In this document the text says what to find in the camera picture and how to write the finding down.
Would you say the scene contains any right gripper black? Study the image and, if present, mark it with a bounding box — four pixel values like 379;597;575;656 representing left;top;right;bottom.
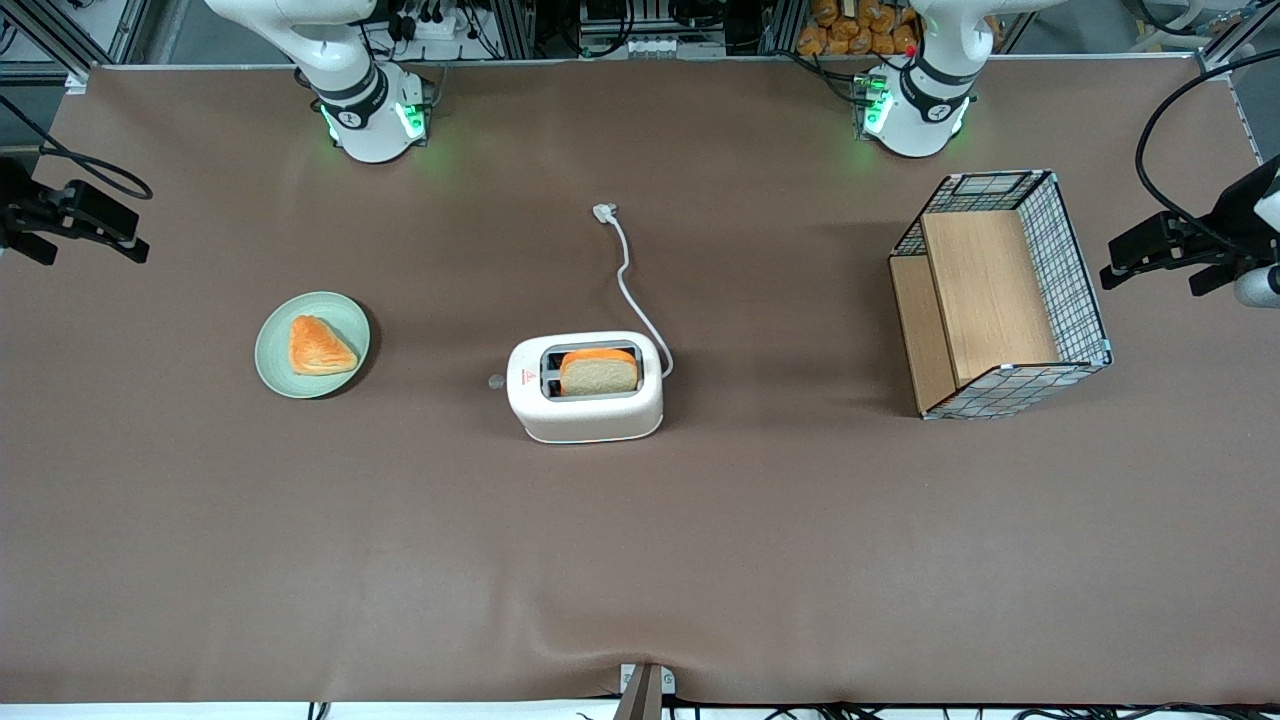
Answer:
0;158;152;268

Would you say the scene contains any small green-lit circuit board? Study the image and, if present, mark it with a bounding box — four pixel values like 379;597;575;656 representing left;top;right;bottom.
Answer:
852;72;893;139

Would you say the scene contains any orange triangular pastry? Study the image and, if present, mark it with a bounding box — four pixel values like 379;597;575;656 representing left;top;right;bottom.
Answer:
289;315;359;377

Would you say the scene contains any aluminium frame strut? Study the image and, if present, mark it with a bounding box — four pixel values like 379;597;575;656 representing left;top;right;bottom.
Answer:
1195;0;1280;73
0;0;151;83

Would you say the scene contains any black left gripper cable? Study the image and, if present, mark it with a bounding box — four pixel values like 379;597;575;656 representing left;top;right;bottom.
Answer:
1134;48;1280;251

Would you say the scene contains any bread slice with orange crust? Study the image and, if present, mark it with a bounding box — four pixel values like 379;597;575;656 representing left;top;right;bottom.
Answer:
558;347;641;397

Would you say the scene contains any white power strip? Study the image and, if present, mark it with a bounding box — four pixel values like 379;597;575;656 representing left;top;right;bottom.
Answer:
393;0;473;43

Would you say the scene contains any brown table mat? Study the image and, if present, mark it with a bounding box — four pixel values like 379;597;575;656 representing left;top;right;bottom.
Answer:
0;55;1280;707

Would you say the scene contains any left wrist camera silver lens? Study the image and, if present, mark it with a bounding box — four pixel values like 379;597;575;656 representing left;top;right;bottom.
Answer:
1233;265;1280;309

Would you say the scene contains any pile of orange bread rolls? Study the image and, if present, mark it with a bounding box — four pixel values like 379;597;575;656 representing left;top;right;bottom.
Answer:
797;0;923;58

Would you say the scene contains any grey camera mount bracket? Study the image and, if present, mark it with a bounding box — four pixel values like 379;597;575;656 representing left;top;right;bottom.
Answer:
618;662;677;720

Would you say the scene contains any light wooden shelf board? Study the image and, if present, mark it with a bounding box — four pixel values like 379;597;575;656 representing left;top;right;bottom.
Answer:
889;209;1063;416

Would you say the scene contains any pale green round plate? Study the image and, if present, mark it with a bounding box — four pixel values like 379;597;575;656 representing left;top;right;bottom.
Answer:
254;291;372;400

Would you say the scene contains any white toaster power cable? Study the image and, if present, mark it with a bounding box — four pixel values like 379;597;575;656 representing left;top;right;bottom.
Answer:
592;203;675;381

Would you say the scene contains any white two-slot toaster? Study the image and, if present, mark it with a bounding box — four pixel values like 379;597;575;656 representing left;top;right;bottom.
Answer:
506;330;665;445

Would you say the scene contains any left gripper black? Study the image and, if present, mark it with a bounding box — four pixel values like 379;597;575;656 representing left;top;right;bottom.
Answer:
1099;155;1280;298

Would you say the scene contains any wire basket with grid fabric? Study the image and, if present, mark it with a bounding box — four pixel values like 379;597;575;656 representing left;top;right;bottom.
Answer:
888;169;1114;421

